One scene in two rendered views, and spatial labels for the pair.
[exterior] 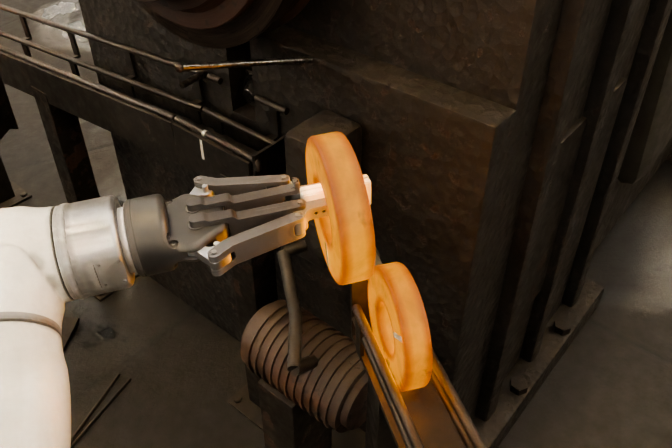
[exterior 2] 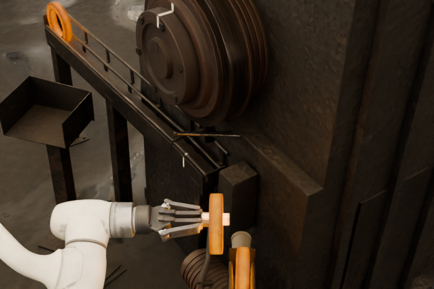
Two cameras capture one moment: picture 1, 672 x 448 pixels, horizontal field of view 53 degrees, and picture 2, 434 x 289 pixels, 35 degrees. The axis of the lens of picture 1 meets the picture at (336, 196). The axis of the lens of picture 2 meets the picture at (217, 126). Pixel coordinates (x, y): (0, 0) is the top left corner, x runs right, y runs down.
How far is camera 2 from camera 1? 1.10 m
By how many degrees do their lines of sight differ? 12
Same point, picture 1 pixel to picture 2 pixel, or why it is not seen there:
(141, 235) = (139, 220)
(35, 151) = (95, 106)
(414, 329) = (242, 278)
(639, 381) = not seen: outside the picture
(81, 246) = (119, 220)
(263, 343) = (191, 268)
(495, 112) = (312, 188)
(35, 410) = (95, 273)
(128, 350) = (128, 252)
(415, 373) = not seen: outside the picture
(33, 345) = (97, 252)
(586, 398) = not seen: outside the picture
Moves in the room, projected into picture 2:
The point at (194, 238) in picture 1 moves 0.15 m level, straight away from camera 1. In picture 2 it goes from (157, 226) to (162, 184)
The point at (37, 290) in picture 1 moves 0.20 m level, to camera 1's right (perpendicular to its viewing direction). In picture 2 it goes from (101, 233) to (179, 252)
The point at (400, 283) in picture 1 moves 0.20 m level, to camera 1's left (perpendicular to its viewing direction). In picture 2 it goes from (242, 257) to (171, 240)
